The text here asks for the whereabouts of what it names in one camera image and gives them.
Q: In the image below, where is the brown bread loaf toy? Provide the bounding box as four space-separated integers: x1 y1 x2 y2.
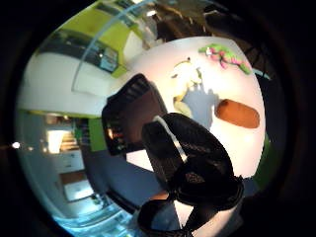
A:
213 98 262 129

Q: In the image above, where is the black plastic basket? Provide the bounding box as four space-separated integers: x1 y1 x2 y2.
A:
101 72 170 157

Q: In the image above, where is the green and pink soft toy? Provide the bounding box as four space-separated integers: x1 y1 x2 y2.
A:
197 42 253 76

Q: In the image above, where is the white drawer cabinet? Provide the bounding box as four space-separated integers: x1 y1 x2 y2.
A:
54 150 87 174

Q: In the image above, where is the black office chair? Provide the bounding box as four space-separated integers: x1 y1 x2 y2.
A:
202 3 255 38

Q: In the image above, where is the glass partition panel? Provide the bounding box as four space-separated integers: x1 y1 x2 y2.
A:
70 0 172 97

